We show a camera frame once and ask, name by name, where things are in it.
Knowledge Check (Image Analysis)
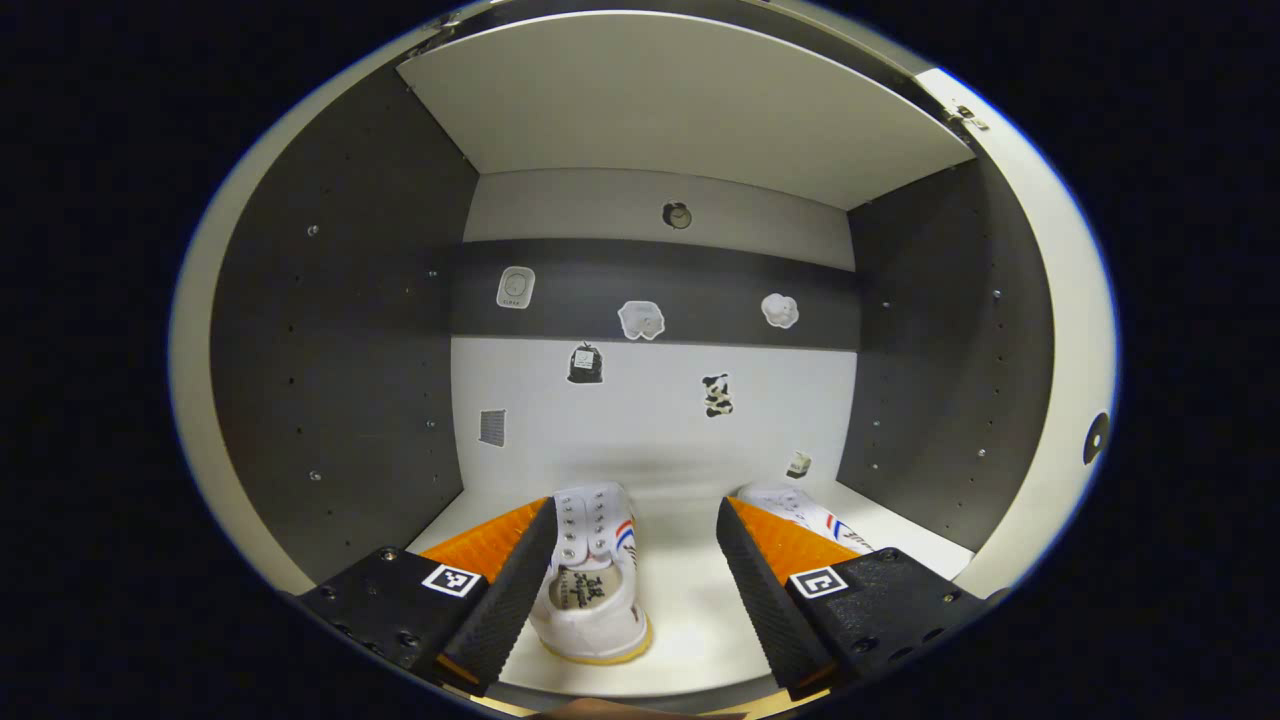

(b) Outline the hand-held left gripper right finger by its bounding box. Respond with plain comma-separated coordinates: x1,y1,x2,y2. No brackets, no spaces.
715,495,991,701

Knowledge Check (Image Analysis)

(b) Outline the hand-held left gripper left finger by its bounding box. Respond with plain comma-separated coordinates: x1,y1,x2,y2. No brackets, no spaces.
295,497,559,696

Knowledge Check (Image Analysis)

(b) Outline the white striped canvas shoe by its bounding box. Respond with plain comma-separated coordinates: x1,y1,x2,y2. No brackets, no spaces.
738,483,876,556
528,482,653,666

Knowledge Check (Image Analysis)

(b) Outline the white shoe cabinet door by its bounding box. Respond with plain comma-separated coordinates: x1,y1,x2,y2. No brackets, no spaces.
915,68,1119,601
168,50,411,596

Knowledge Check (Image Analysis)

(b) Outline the white and grey shoe cabinet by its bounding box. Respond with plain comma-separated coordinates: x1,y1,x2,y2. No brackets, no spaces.
168,0,1119,716

